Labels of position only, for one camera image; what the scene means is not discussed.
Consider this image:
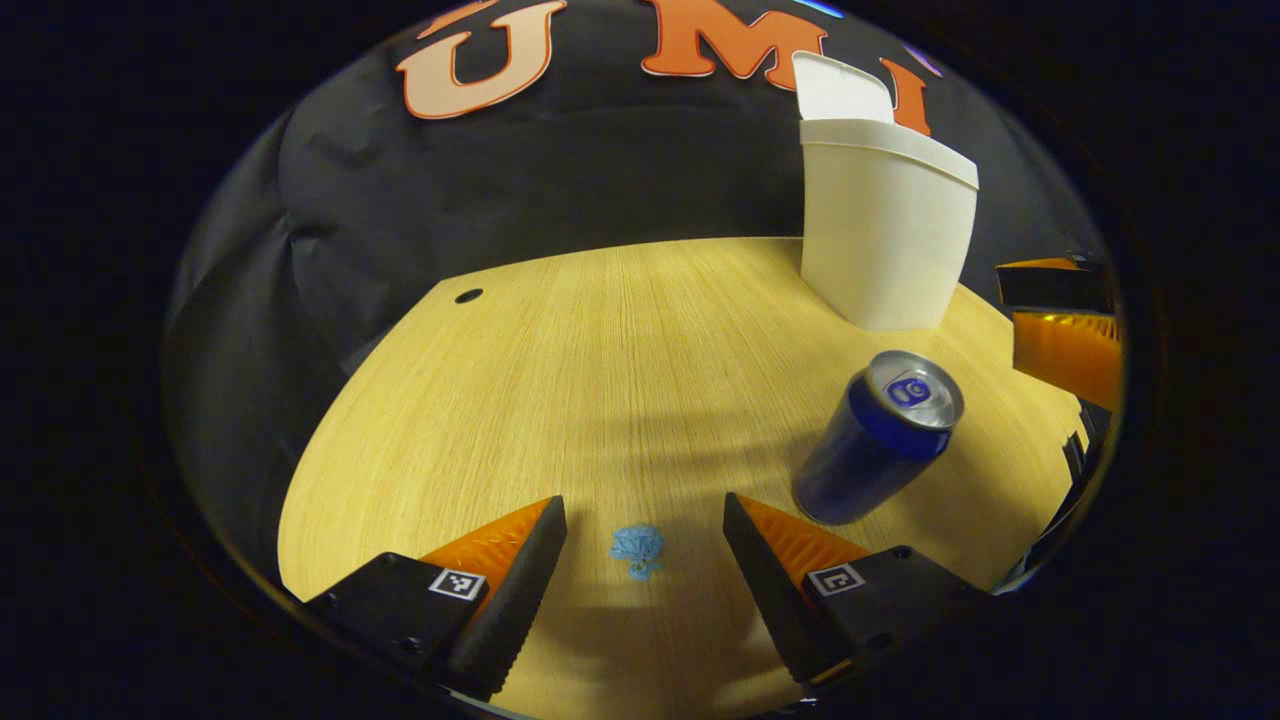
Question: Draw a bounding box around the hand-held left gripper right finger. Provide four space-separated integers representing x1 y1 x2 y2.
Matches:
724 492 991 684

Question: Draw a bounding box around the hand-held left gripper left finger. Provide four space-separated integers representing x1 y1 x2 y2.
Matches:
300 497 568 701

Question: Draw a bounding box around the blue paper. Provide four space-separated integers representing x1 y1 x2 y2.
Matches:
610 525 666 581

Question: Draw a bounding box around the blue pop can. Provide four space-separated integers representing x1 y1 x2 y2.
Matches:
792 350 966 527

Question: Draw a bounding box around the white desktop garbage bin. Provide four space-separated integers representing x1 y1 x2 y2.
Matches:
793 50 980 333

